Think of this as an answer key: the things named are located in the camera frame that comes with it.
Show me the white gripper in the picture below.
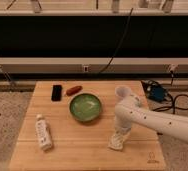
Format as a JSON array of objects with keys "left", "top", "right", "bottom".
[{"left": 113, "top": 114, "right": 133, "bottom": 143}]

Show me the white sponge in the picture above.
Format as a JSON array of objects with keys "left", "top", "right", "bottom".
[{"left": 108, "top": 132, "right": 124, "bottom": 151}]

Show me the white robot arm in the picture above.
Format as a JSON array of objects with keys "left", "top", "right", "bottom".
[{"left": 114, "top": 96, "right": 188, "bottom": 143}]

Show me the blue power box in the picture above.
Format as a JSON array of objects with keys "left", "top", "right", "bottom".
[{"left": 147, "top": 85, "right": 166, "bottom": 102}]

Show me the green bowl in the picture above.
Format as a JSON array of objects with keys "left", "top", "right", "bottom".
[{"left": 69, "top": 93, "right": 102, "bottom": 122}]

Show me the red sausage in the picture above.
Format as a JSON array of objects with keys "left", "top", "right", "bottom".
[{"left": 66, "top": 86, "right": 82, "bottom": 96}]

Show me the black smartphone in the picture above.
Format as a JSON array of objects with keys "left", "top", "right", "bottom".
[{"left": 51, "top": 85, "right": 62, "bottom": 101}]

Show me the white plastic bottle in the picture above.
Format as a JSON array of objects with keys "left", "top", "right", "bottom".
[{"left": 35, "top": 114, "right": 53, "bottom": 151}]

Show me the black floor cable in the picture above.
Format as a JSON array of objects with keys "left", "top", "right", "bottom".
[{"left": 140, "top": 71, "right": 188, "bottom": 115}]

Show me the white wall outlet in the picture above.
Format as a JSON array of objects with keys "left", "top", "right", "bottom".
[{"left": 84, "top": 66, "right": 89, "bottom": 72}]

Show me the right wall outlet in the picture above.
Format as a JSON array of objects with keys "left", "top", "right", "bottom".
[{"left": 167, "top": 64, "right": 178, "bottom": 73}]

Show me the black hanging cable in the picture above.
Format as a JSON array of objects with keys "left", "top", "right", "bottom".
[{"left": 96, "top": 7, "right": 135, "bottom": 75}]

